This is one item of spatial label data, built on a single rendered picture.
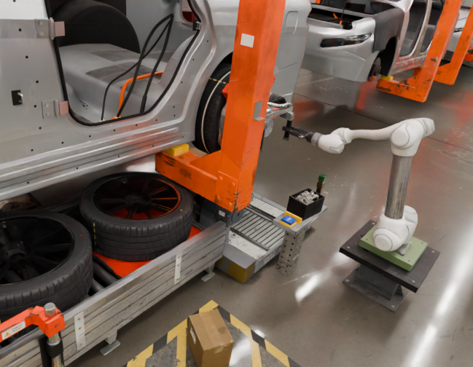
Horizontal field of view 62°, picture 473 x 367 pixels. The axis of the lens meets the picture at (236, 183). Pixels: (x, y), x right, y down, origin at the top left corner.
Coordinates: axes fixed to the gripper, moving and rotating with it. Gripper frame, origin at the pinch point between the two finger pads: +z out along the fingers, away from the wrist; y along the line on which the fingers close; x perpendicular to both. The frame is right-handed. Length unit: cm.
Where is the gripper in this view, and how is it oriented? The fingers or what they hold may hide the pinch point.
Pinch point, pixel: (288, 128)
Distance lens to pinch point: 282.3
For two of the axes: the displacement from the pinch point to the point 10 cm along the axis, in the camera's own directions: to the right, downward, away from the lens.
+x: 1.3, -8.7, -4.7
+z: -7.8, -3.8, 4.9
